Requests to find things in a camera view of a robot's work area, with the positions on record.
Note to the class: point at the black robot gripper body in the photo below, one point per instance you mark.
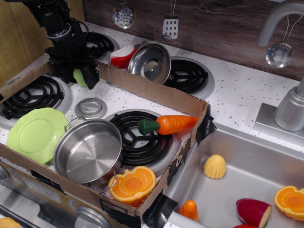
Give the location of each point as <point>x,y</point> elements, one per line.
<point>70,50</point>

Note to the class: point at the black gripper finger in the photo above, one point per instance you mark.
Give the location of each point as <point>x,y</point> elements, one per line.
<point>90,74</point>
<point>64,72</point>

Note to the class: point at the light green toy broccoli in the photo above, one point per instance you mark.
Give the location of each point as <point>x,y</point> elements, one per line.
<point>78,76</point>

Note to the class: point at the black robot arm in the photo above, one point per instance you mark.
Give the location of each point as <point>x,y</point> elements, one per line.
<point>52,14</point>

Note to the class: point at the stainless steel pot lid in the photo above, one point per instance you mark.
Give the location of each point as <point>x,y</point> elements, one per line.
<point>151,61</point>

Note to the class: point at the black rear left burner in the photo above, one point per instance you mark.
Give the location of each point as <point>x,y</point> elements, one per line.
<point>101,46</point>

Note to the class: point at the black burner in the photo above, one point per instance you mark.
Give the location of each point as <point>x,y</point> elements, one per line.
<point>153,150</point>
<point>101,46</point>
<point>46,91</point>
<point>191,77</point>

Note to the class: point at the black front left burner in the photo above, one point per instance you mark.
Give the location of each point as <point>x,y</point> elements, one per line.
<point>46,91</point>

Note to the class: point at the silver stove centre knob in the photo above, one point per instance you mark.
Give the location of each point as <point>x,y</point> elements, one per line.
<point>91,108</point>

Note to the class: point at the red white toy radish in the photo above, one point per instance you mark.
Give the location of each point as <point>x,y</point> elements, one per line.
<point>122,57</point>

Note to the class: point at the hanging silver skimmer spoon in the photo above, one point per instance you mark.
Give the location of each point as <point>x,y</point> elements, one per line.
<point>124,15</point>

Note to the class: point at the light green plastic plate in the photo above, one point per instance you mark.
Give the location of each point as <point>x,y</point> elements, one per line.
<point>36,134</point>

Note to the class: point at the orange toy carrot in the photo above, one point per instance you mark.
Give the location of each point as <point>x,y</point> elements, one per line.
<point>167,124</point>

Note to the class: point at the hanging silver spatula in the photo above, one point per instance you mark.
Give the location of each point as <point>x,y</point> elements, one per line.
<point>170,24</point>

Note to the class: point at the black rear right burner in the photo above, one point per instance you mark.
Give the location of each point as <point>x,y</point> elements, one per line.
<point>191,77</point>

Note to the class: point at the black front right burner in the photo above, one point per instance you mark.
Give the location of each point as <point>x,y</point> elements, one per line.
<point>153,150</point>

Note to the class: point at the brown cardboard fence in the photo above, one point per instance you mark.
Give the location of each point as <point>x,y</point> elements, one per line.
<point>117,85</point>

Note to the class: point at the orange toy pumpkin half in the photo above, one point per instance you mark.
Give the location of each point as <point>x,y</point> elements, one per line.
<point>290,201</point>
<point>132,186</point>

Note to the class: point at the silver oven knob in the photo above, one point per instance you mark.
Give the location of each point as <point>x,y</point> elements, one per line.
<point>88,218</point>

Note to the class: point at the yellow toy corn piece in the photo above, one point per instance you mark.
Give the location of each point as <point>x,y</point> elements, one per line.
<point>215,167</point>

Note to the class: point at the yellow toy piece corner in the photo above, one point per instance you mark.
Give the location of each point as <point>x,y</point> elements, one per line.
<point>8,223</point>

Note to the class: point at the small orange toy bottle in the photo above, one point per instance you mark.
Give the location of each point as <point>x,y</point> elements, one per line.
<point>189,209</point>

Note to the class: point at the hanging silver ladle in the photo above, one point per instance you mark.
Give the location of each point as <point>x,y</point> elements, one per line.
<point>281,54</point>

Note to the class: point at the silver kitchen faucet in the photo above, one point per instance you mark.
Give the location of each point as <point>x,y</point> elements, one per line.
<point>285,122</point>

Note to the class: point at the purple toy sweet potato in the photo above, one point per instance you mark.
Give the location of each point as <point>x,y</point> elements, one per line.
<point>253,212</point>

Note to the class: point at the red toy piece bottom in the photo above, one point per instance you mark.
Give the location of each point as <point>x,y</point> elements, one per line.
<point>244,226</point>

